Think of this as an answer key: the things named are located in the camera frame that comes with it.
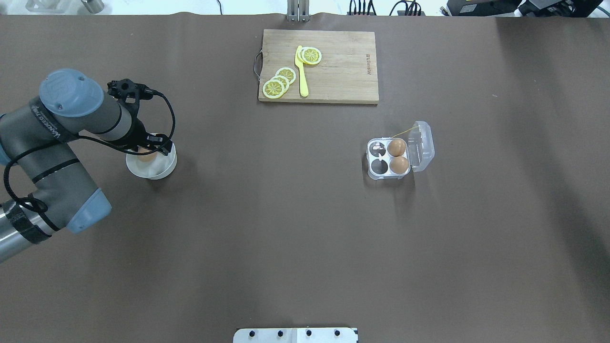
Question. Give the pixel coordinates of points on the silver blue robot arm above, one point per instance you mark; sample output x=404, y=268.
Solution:
x=49, y=188

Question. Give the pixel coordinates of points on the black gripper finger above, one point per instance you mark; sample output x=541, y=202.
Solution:
x=160, y=143

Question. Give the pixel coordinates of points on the white bowl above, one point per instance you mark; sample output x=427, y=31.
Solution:
x=161, y=167

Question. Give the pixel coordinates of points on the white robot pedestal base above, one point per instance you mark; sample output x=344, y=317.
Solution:
x=297, y=335

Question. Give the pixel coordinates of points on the lemon slice middle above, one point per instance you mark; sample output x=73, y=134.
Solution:
x=285, y=82

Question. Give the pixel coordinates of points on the brown egg in box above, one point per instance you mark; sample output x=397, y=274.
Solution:
x=397, y=147
x=399, y=165

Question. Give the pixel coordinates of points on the lemon slice on knife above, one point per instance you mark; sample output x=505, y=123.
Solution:
x=310, y=55

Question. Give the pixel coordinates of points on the aluminium frame post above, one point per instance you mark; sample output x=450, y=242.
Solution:
x=298, y=11

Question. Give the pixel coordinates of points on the yellow plastic knife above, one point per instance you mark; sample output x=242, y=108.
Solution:
x=303, y=87

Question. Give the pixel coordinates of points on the brown egg from bowl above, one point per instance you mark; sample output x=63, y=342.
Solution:
x=145, y=155

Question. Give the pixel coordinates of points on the small metal cup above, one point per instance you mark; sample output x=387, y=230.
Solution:
x=93, y=6

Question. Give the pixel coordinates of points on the wooden cutting board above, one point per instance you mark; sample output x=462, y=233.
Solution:
x=347, y=73

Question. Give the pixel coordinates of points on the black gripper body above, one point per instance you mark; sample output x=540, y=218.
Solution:
x=138, y=132

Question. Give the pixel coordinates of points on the clear plastic egg box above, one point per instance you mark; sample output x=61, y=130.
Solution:
x=420, y=152

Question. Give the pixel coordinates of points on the lemon slice end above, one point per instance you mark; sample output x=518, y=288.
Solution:
x=272, y=89

